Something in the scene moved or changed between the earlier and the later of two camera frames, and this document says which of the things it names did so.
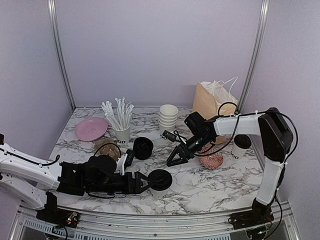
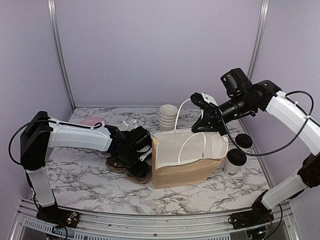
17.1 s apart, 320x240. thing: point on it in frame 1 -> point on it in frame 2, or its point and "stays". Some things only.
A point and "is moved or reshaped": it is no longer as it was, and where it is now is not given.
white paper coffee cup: x=237 y=153 -> x=232 y=170
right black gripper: x=188 y=154 -> x=208 y=122
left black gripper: x=137 y=183 -> x=139 y=170
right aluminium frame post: x=264 y=11 stays
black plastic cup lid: x=242 y=141 -> x=236 y=157
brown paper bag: x=214 y=99 is moved or reshaped
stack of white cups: x=168 y=117 stays
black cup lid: x=160 y=180 -> x=244 y=140
